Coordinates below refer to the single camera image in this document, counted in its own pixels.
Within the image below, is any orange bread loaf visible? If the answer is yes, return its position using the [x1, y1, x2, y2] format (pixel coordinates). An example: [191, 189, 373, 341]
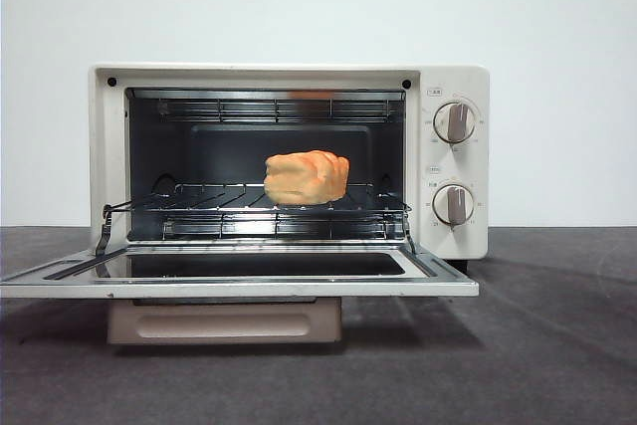
[263, 148, 351, 208]

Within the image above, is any glass oven door with handle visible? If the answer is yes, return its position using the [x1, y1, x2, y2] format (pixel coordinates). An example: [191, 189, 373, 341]
[0, 244, 481, 346]

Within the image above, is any beige oven control knob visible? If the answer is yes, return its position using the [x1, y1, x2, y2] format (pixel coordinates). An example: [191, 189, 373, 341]
[431, 101, 477, 144]
[431, 182, 476, 227]

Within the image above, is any white toaster oven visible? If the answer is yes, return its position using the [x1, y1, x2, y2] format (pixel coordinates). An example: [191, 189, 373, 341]
[89, 64, 492, 277]

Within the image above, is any metal wire oven rack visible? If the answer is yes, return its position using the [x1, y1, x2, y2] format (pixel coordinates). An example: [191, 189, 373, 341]
[102, 182, 414, 213]

